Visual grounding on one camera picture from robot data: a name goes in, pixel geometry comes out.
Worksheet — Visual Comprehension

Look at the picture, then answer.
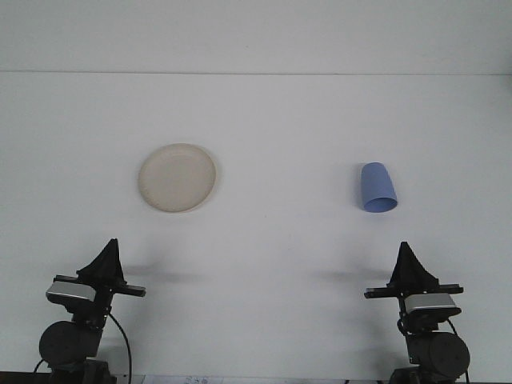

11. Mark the pale blue cup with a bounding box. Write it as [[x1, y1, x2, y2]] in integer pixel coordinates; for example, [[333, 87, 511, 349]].
[[359, 161, 399, 214]]

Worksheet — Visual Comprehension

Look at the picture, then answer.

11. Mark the pale round plate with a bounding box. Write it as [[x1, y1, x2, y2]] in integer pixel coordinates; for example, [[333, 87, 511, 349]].
[[137, 142, 221, 214]]

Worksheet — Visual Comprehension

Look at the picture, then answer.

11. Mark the white printed paper sheet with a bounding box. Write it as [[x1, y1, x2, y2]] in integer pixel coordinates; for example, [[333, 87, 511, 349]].
[[142, 374, 225, 384]]

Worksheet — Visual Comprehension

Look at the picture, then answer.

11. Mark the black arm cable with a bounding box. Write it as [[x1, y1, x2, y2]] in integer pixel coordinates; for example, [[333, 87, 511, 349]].
[[33, 311, 134, 381], [447, 318, 472, 384]]

